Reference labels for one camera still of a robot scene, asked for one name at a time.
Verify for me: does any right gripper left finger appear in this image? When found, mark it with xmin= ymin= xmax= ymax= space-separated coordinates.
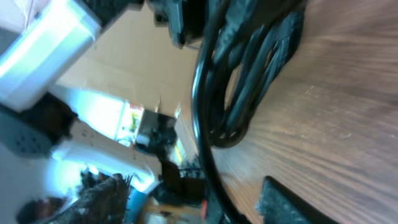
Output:
xmin=46 ymin=174 xmax=132 ymax=224

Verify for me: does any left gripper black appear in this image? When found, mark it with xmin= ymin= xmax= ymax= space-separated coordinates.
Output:
xmin=147 ymin=0 xmax=218 ymax=49

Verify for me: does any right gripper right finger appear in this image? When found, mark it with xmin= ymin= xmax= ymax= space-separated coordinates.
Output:
xmin=256 ymin=175 xmax=337 ymax=224

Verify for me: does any black USB cable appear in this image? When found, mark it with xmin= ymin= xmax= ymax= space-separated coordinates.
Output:
xmin=190 ymin=0 xmax=307 ymax=224

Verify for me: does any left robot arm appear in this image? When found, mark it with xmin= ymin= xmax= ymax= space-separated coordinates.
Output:
xmin=1 ymin=1 xmax=216 ymax=158

